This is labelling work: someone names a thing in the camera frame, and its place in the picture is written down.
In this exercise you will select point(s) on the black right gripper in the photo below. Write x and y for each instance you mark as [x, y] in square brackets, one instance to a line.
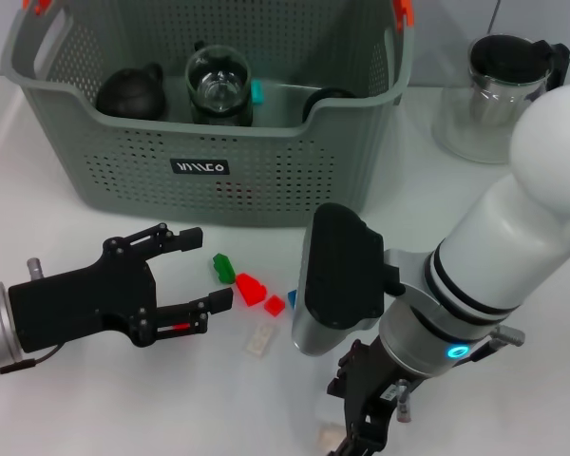
[366, 385]

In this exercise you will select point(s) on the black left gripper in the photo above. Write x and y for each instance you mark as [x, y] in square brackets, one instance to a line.
[76, 304]

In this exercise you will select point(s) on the green toy brick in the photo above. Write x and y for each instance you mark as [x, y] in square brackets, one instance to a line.
[224, 271]

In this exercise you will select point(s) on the blue square plate brick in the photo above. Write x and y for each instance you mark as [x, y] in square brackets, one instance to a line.
[292, 299]

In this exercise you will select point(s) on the glass teacup with black holder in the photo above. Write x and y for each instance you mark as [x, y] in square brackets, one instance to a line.
[323, 97]
[216, 71]
[247, 115]

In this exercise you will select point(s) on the teal square plate brick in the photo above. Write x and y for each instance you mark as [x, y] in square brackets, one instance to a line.
[257, 92]

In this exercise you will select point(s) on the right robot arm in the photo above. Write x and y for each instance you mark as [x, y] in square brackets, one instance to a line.
[503, 266]

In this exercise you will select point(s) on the grey-green perforated storage bin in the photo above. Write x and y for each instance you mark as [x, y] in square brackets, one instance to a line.
[266, 190]

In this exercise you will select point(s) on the large red sloped brick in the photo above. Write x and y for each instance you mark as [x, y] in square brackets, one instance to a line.
[248, 290]

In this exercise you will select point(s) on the small red square brick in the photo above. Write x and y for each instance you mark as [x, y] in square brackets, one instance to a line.
[180, 327]
[274, 305]

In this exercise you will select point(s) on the white flat plate brick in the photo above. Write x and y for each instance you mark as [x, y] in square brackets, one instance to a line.
[260, 340]

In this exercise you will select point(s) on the black round teapot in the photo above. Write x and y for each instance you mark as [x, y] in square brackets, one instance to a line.
[128, 95]

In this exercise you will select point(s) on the glass pitcher with black lid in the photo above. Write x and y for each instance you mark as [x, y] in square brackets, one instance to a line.
[489, 57]

